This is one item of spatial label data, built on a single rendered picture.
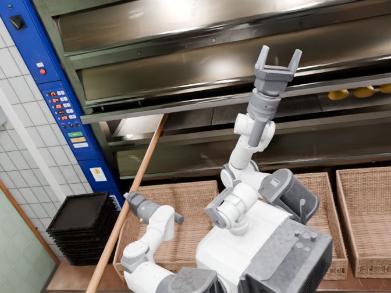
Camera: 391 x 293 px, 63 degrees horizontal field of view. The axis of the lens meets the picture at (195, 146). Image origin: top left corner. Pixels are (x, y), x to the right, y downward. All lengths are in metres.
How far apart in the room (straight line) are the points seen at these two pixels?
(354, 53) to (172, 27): 0.79
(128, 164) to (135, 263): 1.08
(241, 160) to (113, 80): 0.84
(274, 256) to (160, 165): 1.20
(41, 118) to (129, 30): 0.78
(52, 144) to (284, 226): 1.56
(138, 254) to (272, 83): 0.63
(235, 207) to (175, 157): 1.10
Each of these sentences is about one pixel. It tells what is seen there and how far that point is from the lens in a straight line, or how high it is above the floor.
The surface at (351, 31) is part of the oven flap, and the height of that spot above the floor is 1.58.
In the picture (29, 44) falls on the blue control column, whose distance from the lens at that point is 1.78.
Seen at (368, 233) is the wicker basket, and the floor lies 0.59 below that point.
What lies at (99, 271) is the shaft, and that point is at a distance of 1.20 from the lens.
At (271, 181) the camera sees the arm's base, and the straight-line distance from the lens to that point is 1.00.
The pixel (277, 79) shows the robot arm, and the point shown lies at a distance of 0.95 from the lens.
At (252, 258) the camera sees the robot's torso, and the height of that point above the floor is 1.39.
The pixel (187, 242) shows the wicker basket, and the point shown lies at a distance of 1.96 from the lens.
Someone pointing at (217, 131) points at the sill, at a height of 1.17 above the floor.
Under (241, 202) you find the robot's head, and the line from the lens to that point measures 0.81.
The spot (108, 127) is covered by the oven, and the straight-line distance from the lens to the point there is 1.95.
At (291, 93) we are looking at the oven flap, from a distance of 1.45.
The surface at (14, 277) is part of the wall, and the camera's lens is 2.70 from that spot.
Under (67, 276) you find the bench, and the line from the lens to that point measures 2.16.
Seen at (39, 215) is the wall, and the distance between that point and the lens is 2.64.
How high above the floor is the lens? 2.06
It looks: 33 degrees down
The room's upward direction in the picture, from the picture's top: 15 degrees counter-clockwise
